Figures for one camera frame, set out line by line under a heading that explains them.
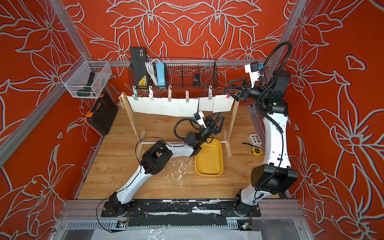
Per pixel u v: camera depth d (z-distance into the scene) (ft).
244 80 2.03
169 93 2.08
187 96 2.04
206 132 2.44
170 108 2.32
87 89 2.67
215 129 2.33
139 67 2.88
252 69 1.73
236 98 1.87
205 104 2.30
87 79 2.96
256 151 3.00
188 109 2.34
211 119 2.60
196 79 3.03
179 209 2.44
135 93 2.08
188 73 3.19
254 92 1.86
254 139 3.12
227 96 2.12
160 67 2.93
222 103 2.28
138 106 2.30
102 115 3.18
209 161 2.93
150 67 2.80
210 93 2.10
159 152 2.13
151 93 2.08
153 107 2.32
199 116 2.37
